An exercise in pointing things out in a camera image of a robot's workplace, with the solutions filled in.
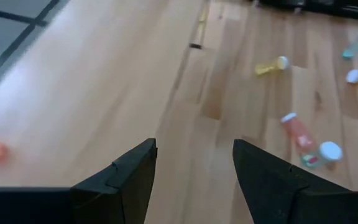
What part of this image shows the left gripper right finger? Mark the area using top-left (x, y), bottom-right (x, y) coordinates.
top-left (232, 138), bottom-right (352, 224)

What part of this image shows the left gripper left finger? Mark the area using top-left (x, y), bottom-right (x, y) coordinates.
top-left (70, 138), bottom-right (158, 224)

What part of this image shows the pink plastic cup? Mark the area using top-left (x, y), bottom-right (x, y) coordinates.
top-left (280, 112), bottom-right (318, 154)

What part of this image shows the yellow medicine bottle white cap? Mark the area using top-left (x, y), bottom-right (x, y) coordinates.
top-left (254, 55), bottom-right (290, 77)

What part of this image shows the black aluminium table frame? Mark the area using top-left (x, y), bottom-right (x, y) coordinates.
top-left (250, 0), bottom-right (358, 23)

